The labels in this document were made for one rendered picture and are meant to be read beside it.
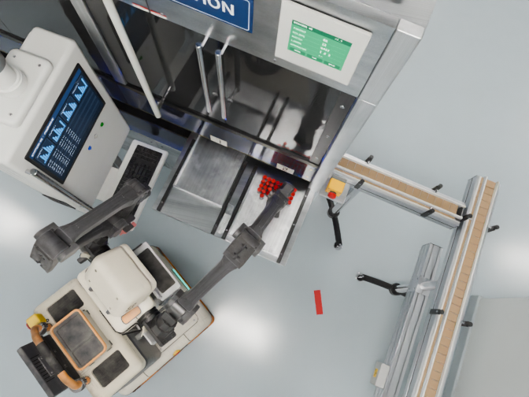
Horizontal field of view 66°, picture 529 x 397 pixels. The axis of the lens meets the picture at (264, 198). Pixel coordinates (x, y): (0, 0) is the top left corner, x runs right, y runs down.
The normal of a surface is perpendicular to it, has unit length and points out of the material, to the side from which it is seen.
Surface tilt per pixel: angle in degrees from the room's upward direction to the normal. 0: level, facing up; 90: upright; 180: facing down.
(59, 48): 0
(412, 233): 0
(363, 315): 0
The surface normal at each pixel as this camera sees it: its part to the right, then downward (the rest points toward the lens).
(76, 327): 0.05, -0.25
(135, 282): 0.55, -0.61
